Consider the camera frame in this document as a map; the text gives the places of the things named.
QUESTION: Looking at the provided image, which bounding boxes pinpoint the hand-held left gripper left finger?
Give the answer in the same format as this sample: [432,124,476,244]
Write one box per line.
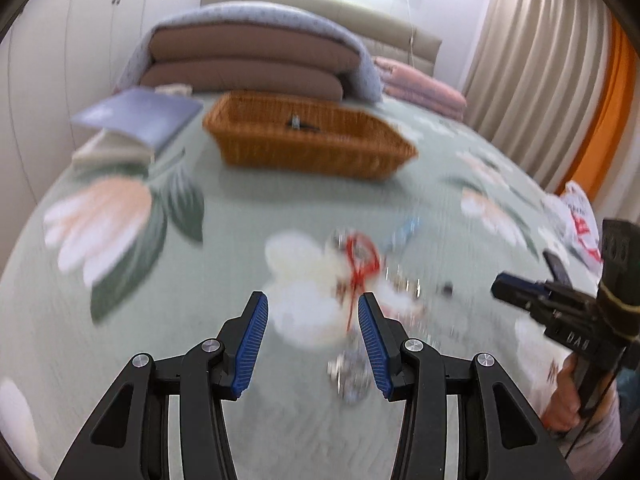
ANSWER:
[52,291,271,480]

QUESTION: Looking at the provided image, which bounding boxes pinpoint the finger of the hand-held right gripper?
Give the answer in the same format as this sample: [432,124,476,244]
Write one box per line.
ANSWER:
[491,272,553,317]

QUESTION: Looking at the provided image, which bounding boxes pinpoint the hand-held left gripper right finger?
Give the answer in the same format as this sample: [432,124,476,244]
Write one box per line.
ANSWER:
[357,292,576,480]

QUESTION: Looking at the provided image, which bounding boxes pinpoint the red string bracelet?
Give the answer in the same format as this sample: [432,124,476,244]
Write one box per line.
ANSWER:
[342,231,382,333]

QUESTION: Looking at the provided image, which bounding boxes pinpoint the brown wicker basket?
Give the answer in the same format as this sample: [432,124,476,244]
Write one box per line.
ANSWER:
[202,90,419,182]

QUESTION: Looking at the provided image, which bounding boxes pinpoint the person's right forearm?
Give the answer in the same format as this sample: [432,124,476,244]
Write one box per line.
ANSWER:
[562,392,628,477]

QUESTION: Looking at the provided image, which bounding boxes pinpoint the silver small jewelry pieces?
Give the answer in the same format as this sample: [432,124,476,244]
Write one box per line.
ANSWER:
[384,266,426,311]

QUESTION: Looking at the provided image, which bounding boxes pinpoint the light blue jewelry piece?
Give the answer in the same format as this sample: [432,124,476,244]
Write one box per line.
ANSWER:
[382,217,422,253]

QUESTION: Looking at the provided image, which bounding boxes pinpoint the person's right hand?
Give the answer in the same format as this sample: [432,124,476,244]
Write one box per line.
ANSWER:
[544,355,587,434]

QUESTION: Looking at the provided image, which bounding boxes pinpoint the white red plastic bag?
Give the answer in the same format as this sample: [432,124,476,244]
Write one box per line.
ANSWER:
[540,180,606,273]

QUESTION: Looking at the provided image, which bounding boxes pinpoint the green floral bedspread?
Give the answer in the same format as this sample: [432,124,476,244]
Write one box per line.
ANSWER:
[0,85,618,480]

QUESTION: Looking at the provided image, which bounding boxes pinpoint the orange curtain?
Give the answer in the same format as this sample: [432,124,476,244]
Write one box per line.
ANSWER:
[567,15,640,221]

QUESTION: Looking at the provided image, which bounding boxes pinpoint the pink folded blanket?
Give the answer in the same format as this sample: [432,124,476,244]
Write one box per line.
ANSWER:
[372,56,468,122]

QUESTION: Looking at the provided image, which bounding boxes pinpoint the beige curtain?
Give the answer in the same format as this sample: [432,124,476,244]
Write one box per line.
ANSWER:
[462,0,613,176]

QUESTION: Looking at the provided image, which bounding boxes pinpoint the beige folded cloth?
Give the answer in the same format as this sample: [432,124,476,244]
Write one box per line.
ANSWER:
[71,130,153,171]

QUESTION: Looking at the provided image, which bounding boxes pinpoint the blue notebook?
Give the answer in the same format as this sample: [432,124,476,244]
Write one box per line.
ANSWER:
[70,87,205,153]

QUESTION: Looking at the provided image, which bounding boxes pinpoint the brown pillow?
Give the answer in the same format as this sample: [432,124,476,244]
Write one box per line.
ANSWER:
[139,58,346,102]
[149,22,365,77]

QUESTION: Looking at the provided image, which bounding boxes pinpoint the blue grey floral blanket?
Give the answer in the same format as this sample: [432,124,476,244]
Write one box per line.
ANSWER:
[114,2,384,102]

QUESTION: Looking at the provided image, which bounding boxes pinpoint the white wardrobe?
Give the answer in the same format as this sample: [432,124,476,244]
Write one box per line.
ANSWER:
[0,0,168,221]

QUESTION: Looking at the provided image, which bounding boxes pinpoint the silver chain jewelry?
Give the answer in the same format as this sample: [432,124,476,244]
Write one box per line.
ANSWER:
[326,347,376,405]

